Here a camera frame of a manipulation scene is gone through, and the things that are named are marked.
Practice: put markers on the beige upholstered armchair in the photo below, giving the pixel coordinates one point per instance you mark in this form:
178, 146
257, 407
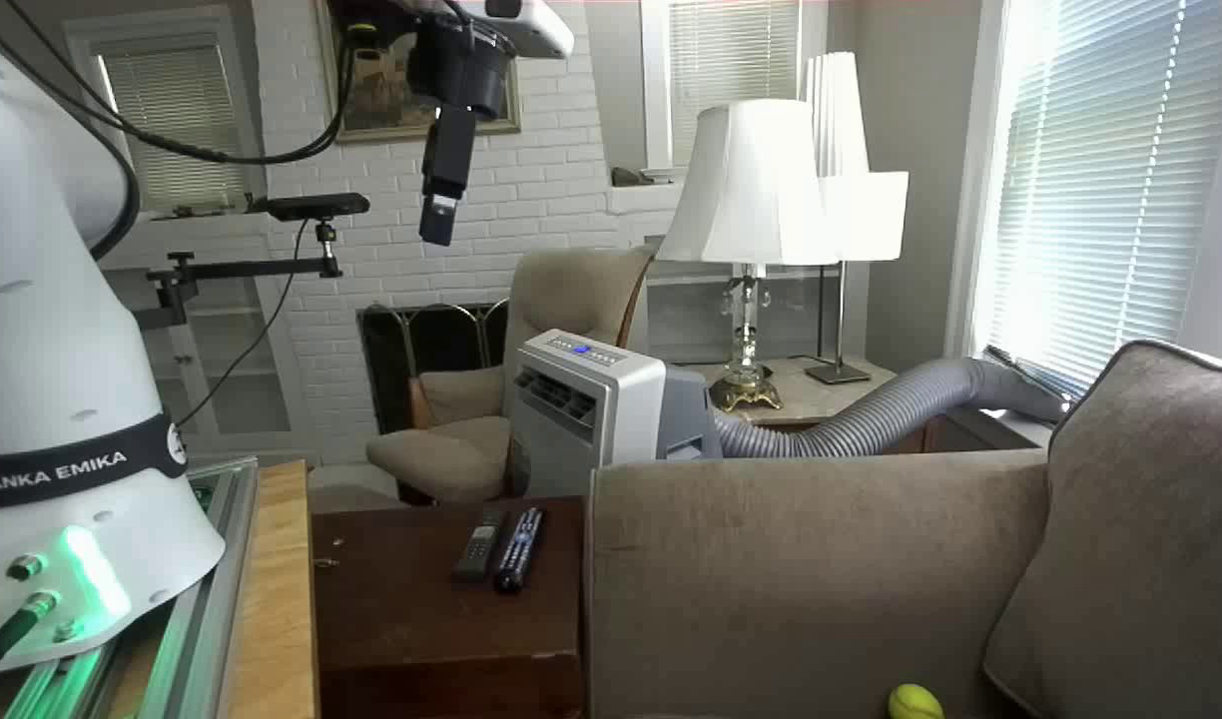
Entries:
443, 462

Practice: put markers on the dark brown wooden side table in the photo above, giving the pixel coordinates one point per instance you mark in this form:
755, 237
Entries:
424, 623

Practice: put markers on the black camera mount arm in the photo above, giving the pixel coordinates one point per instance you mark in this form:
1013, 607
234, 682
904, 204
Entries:
237, 269

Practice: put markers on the beige couch back cushion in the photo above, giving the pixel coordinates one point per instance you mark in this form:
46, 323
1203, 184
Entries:
1143, 533

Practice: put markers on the white built-in cabinet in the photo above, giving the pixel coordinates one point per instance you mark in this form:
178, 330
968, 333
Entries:
237, 383

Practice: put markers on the black bar camera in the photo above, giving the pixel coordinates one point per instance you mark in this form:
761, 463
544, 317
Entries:
314, 204

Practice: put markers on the white framed mirror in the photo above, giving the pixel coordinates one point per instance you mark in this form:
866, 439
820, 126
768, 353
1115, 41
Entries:
716, 55

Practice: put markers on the crystal lamp with white shade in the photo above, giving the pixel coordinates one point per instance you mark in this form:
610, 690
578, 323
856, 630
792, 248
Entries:
743, 184

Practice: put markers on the beige lamp table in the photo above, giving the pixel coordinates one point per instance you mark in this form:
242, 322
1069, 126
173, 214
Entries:
812, 391

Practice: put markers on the framed wall picture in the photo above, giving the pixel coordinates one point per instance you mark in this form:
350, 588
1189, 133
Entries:
383, 114

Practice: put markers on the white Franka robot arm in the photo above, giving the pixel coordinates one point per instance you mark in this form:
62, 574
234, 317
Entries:
36, 333

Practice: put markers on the aluminium rail base frame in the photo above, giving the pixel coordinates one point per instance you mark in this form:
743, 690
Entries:
205, 614

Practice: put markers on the white window blinds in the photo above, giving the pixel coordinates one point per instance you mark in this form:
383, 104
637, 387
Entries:
1115, 184

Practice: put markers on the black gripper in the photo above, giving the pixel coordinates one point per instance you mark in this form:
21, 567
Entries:
458, 74

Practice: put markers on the slim lamp with white shade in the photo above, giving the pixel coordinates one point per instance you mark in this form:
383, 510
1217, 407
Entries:
870, 214

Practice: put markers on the white portable air conditioner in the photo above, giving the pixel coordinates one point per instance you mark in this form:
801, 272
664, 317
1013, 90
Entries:
598, 414

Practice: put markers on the black remote with blue buttons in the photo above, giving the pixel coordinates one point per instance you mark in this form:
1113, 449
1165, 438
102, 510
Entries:
516, 547

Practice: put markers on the yellow tennis ball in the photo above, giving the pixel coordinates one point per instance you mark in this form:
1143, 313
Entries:
916, 706

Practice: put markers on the white machine with green light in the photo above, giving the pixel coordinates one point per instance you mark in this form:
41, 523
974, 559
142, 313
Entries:
237, 160

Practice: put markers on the black fireplace screen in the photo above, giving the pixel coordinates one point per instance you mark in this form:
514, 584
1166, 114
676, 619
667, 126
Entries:
424, 346

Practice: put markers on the beige fabric couch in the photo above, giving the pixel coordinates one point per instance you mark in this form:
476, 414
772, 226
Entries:
795, 584

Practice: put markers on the light wooden robot table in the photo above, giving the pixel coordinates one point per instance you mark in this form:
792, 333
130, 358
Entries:
275, 599

